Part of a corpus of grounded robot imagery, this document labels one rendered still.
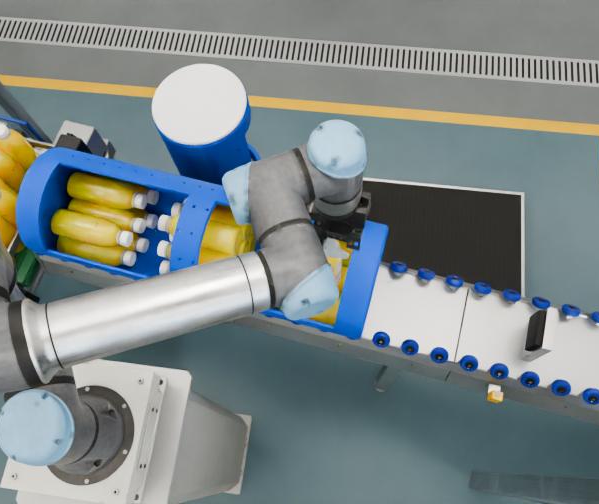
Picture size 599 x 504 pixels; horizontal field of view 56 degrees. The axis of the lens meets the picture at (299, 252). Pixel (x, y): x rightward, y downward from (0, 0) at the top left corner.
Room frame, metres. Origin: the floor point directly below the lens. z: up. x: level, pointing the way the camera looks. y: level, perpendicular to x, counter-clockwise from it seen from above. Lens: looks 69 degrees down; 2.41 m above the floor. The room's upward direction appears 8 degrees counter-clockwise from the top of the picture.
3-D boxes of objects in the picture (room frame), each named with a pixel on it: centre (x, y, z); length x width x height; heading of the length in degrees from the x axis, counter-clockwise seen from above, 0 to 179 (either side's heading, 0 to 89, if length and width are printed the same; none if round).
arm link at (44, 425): (0.12, 0.47, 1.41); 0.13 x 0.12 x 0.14; 12
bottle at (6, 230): (0.72, 0.82, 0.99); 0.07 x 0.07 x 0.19
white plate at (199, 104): (1.02, 0.23, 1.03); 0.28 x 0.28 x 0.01
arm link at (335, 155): (0.38, -0.06, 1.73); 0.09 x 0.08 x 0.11; 102
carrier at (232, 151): (1.02, 0.23, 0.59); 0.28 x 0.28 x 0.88
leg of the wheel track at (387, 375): (0.28, -0.26, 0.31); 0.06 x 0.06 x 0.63; 67
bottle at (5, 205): (0.79, 0.79, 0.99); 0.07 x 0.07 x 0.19
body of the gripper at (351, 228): (0.37, -0.07, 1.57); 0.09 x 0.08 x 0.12; 67
